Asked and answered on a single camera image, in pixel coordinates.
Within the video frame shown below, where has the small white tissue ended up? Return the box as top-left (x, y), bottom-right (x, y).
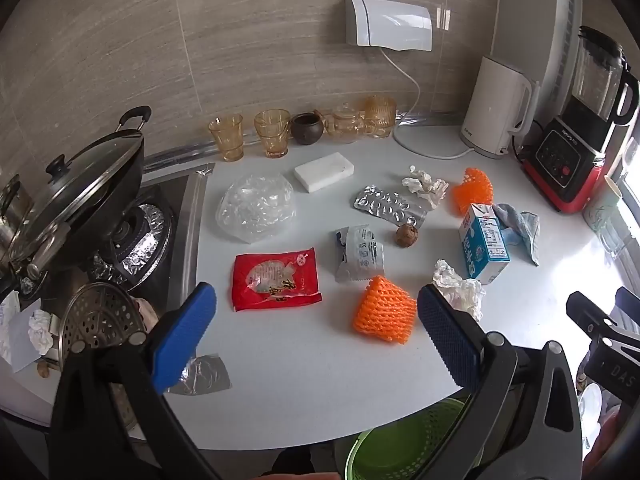
top-left (401, 165), bottom-right (449, 209)

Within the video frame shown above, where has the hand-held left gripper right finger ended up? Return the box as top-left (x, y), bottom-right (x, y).
top-left (416, 284), bottom-right (585, 480)

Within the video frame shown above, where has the black burner grate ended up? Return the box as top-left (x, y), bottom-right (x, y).
top-left (107, 210), bottom-right (157, 261)

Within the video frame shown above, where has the white rectangular block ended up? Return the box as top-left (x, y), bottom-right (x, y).
top-left (293, 151), bottom-right (357, 193)

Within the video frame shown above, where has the blue and white milk carton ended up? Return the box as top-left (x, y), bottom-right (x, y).
top-left (459, 203), bottom-right (512, 281)

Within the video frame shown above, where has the black wok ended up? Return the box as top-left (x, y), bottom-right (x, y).
top-left (25, 106), bottom-right (152, 281)

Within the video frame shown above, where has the perforated steel steamer plate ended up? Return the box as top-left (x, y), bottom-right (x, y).
top-left (55, 282), bottom-right (148, 361)

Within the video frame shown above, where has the white electric kettle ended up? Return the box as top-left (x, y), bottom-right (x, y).
top-left (460, 56), bottom-right (538, 160)

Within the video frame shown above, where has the brown clay cup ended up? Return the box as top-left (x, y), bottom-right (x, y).
top-left (291, 112), bottom-right (326, 145)

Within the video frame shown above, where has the crumpled tissue ball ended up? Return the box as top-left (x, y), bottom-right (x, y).
top-left (27, 310), bottom-right (58, 356)

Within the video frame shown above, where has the glass wok lid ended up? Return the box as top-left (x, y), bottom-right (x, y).
top-left (10, 130), bottom-right (146, 263)

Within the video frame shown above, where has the red and black blender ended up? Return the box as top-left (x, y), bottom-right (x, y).
top-left (520, 25), bottom-right (640, 213)

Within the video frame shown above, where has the silver snack wrapper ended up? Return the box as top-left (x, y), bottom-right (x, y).
top-left (334, 225), bottom-right (386, 285)

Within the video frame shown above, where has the ribbed amber glass cup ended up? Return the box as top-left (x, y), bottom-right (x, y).
top-left (362, 96), bottom-right (397, 139)

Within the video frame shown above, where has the clear glass teapot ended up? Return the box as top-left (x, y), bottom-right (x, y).
top-left (322, 103), bottom-right (368, 144)

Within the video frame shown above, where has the white paper sheet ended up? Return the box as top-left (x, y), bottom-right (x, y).
top-left (0, 292), bottom-right (43, 373)

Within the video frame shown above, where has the white power cable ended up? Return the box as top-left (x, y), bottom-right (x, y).
top-left (381, 46), bottom-right (476, 160)

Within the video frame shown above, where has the white mug with green print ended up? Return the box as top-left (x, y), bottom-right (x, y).
top-left (582, 176), bottom-right (621, 233)

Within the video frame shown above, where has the blue grey cloth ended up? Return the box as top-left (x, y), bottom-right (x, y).
top-left (492, 203), bottom-right (542, 267)

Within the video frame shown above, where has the clear plastic bag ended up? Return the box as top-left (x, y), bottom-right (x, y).
top-left (215, 172), bottom-right (297, 242)

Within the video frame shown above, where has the large orange foam net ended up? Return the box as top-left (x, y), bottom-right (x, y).
top-left (352, 276), bottom-right (418, 347)

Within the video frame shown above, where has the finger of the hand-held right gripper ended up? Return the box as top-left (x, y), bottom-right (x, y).
top-left (616, 286), bottom-right (640, 330)
top-left (566, 290), bottom-right (617, 342)

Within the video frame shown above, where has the gas stove burner with foil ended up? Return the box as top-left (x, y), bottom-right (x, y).
top-left (87, 202), bottom-right (176, 288)

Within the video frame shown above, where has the small orange foam net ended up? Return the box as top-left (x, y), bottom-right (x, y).
top-left (452, 167), bottom-right (496, 217)

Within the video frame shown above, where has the crumpled foil piece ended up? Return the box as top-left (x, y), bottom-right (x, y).
top-left (167, 353), bottom-right (232, 397)

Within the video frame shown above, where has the stainless steel stove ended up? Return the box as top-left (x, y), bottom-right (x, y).
top-left (0, 162), bottom-right (216, 321)

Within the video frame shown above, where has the silver blister pack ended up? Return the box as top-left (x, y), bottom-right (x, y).
top-left (352, 185), bottom-right (430, 227)

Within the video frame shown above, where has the green plastic basket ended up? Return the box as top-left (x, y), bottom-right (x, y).
top-left (345, 397), bottom-right (483, 480)

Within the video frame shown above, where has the clear drinking glass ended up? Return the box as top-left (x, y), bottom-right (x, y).
top-left (600, 212), bottom-right (633, 261)

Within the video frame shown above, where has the steel pot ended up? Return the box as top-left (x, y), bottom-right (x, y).
top-left (0, 175), bottom-right (36, 261)

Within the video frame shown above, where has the plain amber drinking glass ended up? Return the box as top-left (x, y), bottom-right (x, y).
top-left (254, 109), bottom-right (292, 158)
top-left (208, 115), bottom-right (244, 162)

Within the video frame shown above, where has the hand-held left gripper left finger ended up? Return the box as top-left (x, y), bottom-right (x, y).
top-left (47, 281), bottom-right (236, 480)

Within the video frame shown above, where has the red snack packet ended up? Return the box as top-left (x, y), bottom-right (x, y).
top-left (232, 247), bottom-right (323, 312)

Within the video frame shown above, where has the large white tissue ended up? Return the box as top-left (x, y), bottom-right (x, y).
top-left (432, 259), bottom-right (486, 322)

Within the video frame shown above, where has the white wall box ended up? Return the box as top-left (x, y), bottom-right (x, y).
top-left (345, 0), bottom-right (433, 52)

